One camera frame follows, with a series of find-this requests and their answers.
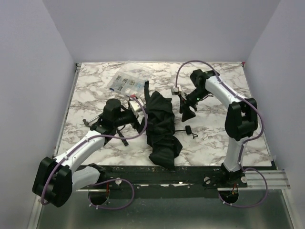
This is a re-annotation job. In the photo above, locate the dark green folding umbrella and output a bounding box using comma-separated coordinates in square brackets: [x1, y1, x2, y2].
[144, 81, 183, 170]

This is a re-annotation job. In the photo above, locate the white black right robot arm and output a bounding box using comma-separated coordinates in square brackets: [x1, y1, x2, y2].
[178, 69, 258, 174]

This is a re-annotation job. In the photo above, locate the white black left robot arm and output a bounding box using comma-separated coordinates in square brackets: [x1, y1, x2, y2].
[32, 95, 148, 207]

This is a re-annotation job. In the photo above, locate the black rubber mallet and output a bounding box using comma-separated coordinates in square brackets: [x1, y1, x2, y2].
[117, 129, 129, 146]

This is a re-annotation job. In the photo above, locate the clear plastic screw organizer box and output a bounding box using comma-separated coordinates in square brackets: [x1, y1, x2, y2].
[107, 72, 146, 96]

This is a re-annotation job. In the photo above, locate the small steel claw hammer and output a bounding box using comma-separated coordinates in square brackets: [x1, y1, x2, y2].
[82, 115, 100, 127]

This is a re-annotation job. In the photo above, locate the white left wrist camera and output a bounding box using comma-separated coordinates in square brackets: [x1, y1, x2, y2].
[129, 95, 145, 118]

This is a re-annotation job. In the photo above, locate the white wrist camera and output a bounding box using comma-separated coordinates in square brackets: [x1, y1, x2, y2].
[129, 95, 145, 118]
[171, 85, 183, 95]

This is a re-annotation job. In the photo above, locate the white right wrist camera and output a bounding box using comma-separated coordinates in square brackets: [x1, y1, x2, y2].
[171, 85, 183, 95]

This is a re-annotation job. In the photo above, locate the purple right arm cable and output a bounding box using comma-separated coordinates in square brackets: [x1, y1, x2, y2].
[175, 60, 265, 167]

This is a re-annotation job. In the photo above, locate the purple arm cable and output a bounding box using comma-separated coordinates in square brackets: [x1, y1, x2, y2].
[40, 96, 148, 206]
[175, 60, 265, 167]

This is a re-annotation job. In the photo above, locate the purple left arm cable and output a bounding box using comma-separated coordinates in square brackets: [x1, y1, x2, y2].
[40, 96, 148, 206]

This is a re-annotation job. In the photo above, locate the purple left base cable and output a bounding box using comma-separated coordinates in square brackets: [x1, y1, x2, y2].
[87, 178, 135, 211]

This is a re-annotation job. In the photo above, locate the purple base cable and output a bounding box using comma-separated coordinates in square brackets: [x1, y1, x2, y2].
[87, 178, 135, 211]
[219, 167, 269, 208]

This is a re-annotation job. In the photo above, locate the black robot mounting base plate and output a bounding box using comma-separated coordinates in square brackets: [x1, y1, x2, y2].
[73, 166, 247, 201]

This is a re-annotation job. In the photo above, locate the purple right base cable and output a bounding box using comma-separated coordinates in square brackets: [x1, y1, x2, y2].
[219, 167, 269, 208]

